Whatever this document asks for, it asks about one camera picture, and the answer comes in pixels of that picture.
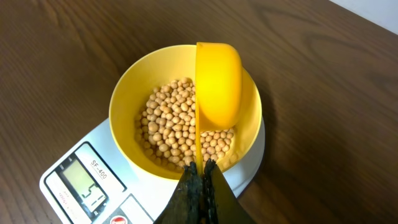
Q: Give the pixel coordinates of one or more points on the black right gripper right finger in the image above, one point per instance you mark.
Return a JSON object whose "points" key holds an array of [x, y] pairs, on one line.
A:
{"points": [[221, 206]]}

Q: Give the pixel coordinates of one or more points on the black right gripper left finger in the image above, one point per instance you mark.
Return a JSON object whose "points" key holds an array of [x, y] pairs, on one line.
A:
{"points": [[184, 206]]}

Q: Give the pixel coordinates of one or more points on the yellow measuring scoop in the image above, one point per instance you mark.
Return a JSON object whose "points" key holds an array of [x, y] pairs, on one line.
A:
{"points": [[218, 82]]}

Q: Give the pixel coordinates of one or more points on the white digital kitchen scale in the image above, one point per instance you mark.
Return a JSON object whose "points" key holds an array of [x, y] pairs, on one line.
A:
{"points": [[94, 183]]}

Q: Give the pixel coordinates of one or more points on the pale yellow bowl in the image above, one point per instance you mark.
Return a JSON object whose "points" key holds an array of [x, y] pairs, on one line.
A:
{"points": [[157, 68]]}

